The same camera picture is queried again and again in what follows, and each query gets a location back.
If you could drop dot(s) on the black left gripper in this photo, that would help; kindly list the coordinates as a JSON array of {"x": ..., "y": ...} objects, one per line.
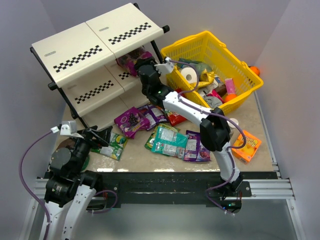
[{"x": 89, "y": 136}]

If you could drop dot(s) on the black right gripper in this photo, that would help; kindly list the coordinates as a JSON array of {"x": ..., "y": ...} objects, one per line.
[{"x": 142, "y": 64}]

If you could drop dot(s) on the green lime candy bag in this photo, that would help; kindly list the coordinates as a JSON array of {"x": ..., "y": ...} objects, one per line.
[{"x": 115, "y": 148}]

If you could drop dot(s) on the magenta grape candy bag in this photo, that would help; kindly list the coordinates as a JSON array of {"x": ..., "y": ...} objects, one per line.
[{"x": 128, "y": 61}]

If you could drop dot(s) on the red fruit candy bag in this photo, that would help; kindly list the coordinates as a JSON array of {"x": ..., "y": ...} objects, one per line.
[{"x": 174, "y": 118}]

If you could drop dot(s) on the teal candy bag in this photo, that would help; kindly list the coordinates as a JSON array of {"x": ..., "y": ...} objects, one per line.
[{"x": 169, "y": 143}]

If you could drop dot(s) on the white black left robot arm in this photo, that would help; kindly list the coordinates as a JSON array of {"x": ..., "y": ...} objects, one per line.
[{"x": 69, "y": 190}]

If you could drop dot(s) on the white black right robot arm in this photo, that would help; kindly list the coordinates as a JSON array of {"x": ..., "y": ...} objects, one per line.
[{"x": 213, "y": 125}]

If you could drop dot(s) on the purple candy bag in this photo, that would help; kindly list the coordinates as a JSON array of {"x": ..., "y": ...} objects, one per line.
[
  {"x": 153, "y": 114},
  {"x": 194, "y": 150}
]

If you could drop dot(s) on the cream black tiered shelf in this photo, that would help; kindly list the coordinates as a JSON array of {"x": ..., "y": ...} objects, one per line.
[{"x": 81, "y": 61}]

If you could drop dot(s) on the white toilet paper roll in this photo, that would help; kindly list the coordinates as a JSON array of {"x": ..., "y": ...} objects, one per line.
[{"x": 189, "y": 74}]

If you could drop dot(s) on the yellow plastic shopping basket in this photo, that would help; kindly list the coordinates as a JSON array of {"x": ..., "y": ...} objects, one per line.
[{"x": 206, "y": 48}]

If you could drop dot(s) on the gold foil bag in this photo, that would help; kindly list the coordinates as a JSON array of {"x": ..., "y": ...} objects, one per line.
[{"x": 204, "y": 79}]

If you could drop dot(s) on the orange fruit in basket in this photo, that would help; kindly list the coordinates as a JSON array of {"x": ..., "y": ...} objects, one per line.
[{"x": 229, "y": 97}]

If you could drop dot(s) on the pink box in basket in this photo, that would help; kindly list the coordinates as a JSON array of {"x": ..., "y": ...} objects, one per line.
[{"x": 230, "y": 86}]

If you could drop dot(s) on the clear pump soap bottle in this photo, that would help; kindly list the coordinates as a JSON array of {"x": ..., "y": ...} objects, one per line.
[{"x": 233, "y": 126}]

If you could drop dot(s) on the orange ball behind basket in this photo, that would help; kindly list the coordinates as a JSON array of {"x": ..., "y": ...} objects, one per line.
[{"x": 255, "y": 69}]

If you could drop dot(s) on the orange sponge box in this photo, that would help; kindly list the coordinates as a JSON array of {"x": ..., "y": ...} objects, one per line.
[{"x": 246, "y": 153}]

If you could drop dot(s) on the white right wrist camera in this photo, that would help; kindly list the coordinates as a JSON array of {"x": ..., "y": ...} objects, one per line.
[{"x": 166, "y": 67}]

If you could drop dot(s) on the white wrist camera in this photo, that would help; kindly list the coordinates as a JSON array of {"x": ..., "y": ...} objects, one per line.
[
  {"x": 68, "y": 129},
  {"x": 166, "y": 67}
]

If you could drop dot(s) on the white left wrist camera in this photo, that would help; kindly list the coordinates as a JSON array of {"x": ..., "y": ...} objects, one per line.
[{"x": 68, "y": 129}]

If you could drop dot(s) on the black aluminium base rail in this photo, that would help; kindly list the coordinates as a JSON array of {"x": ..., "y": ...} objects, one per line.
[{"x": 187, "y": 188}]

